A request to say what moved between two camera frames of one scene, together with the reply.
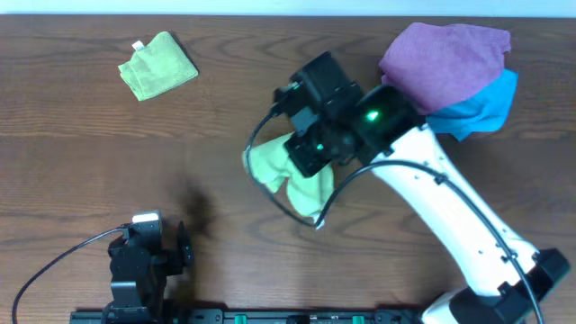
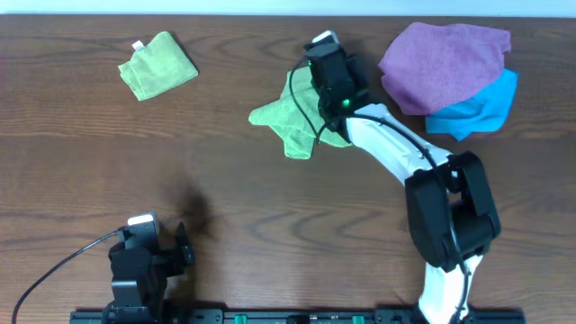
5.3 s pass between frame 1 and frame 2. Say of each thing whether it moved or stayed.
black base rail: stayed
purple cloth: stayed
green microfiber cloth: moved
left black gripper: stayed
